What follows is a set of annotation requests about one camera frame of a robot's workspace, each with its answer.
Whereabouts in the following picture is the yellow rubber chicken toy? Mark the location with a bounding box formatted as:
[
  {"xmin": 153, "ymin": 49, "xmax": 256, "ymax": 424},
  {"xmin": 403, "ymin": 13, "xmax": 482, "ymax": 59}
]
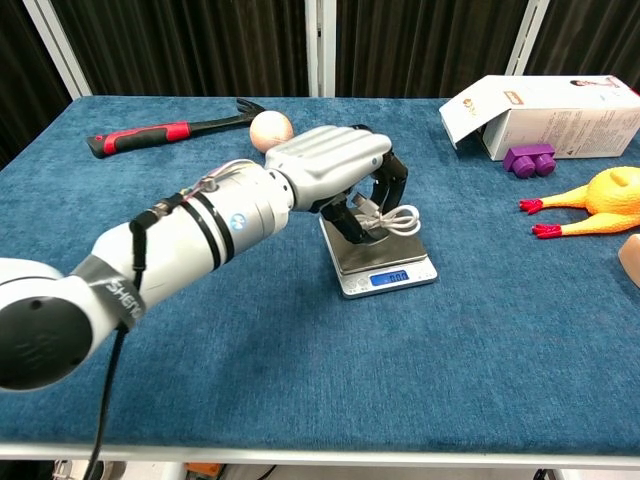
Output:
[{"xmin": 518, "ymin": 167, "xmax": 640, "ymax": 240}]

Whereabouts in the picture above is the black curtain panel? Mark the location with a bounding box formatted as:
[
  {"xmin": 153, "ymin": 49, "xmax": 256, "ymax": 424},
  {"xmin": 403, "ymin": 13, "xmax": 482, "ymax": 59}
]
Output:
[
  {"xmin": 0, "ymin": 0, "xmax": 70, "ymax": 169},
  {"xmin": 524, "ymin": 0, "xmax": 640, "ymax": 96},
  {"xmin": 49, "ymin": 0, "xmax": 309, "ymax": 99},
  {"xmin": 333, "ymin": 0, "xmax": 527, "ymax": 99}
]

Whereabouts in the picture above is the silver digital kitchen scale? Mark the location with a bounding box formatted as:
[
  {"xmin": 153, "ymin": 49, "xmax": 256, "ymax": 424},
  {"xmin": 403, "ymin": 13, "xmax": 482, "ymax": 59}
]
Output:
[{"xmin": 318, "ymin": 212, "xmax": 439, "ymax": 300}]

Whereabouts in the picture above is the purple toy building block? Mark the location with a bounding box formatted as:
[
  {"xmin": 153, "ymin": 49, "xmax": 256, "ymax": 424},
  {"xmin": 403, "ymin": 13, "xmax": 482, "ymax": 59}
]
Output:
[{"xmin": 502, "ymin": 143, "xmax": 559, "ymax": 180}]

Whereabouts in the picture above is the red black claw hammer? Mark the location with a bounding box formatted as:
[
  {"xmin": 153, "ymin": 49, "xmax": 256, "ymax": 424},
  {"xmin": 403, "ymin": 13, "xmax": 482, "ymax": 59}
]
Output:
[{"xmin": 85, "ymin": 98, "xmax": 274, "ymax": 160}]

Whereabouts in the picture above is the white cable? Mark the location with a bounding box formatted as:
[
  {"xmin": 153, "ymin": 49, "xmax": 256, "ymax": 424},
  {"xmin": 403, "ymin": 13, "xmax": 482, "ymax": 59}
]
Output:
[{"xmin": 349, "ymin": 192, "xmax": 422, "ymax": 239}]

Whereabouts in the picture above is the brown bottle with red label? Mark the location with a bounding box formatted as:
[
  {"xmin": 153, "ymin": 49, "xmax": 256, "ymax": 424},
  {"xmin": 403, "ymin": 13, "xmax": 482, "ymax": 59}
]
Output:
[{"xmin": 615, "ymin": 237, "xmax": 640, "ymax": 290}]

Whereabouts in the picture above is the beige wooden ball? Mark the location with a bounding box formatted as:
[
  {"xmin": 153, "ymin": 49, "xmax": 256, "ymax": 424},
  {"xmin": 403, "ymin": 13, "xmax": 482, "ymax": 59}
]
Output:
[{"xmin": 249, "ymin": 110, "xmax": 295, "ymax": 153}]

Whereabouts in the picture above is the blue table mat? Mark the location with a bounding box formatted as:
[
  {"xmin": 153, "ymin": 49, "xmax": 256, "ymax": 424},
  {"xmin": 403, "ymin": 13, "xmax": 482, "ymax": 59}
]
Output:
[{"xmin": 0, "ymin": 95, "xmax": 640, "ymax": 452}]

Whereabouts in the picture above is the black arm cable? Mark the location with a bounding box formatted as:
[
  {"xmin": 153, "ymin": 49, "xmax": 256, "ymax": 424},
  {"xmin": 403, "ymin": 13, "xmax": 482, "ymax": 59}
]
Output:
[{"xmin": 85, "ymin": 208, "xmax": 174, "ymax": 480}]

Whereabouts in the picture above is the white cardboard product box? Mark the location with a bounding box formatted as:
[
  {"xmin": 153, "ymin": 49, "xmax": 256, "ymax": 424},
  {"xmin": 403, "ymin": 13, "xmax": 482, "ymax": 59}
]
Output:
[{"xmin": 438, "ymin": 74, "xmax": 640, "ymax": 162}]

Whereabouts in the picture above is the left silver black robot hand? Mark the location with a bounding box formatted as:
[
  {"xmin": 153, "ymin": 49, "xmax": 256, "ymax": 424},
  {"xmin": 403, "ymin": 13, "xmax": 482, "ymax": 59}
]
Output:
[{"xmin": 263, "ymin": 124, "xmax": 409, "ymax": 246}]

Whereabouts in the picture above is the white frame post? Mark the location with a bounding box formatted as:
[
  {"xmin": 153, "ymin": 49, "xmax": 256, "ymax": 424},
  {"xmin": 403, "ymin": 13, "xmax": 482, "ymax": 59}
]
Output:
[
  {"xmin": 503, "ymin": 0, "xmax": 551, "ymax": 77},
  {"xmin": 304, "ymin": 0, "xmax": 338, "ymax": 98},
  {"xmin": 22, "ymin": 0, "xmax": 94, "ymax": 99}
]

